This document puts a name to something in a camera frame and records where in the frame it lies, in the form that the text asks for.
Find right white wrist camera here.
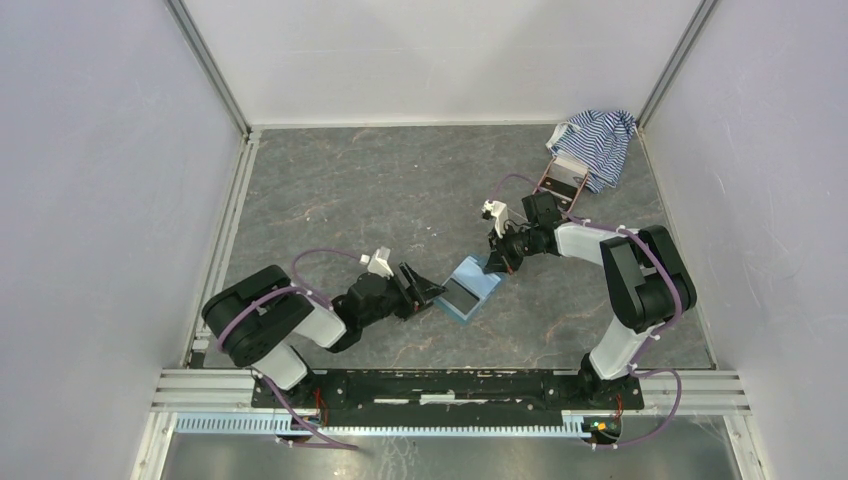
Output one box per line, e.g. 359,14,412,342
481,200,509,238

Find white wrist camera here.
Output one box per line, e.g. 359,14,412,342
481,200,509,238
359,246,394,278

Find purple cable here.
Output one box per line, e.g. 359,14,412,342
488,173,685,452
215,248,366,452

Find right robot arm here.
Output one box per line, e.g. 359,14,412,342
481,192,697,408

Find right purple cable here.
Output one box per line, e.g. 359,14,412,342
488,173,685,452

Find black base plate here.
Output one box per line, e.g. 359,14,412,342
284,369,645,427

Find light blue cable duct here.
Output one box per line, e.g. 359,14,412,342
174,413,590,439

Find aluminium frame rail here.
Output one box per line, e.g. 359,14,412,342
153,369,752,416

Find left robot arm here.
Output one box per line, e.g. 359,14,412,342
201,263,447,408

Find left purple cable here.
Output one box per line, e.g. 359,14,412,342
215,248,366,452

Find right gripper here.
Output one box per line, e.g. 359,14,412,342
483,222,538,275

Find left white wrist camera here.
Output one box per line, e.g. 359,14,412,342
359,246,394,278

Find striped blue white cloth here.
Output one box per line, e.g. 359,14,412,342
546,109,638,194

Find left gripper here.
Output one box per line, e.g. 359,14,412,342
360,261,449,328

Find pink card box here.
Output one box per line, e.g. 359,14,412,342
537,154,589,212

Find grey credit card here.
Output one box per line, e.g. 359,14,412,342
441,278,480,316

